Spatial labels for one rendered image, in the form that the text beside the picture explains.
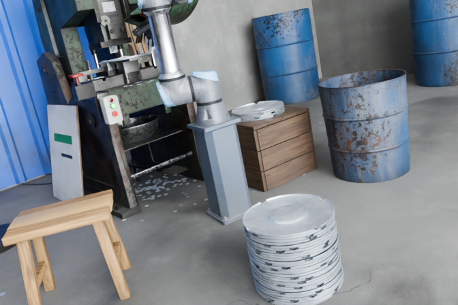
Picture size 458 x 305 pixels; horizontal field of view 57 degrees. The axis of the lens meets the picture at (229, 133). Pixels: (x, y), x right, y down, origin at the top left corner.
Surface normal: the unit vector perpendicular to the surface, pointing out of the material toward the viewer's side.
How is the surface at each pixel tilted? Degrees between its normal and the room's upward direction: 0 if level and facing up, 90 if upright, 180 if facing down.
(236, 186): 90
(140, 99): 90
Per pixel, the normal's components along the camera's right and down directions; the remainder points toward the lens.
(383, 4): -0.74, 0.29
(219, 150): 0.49, 0.12
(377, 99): 0.08, 0.26
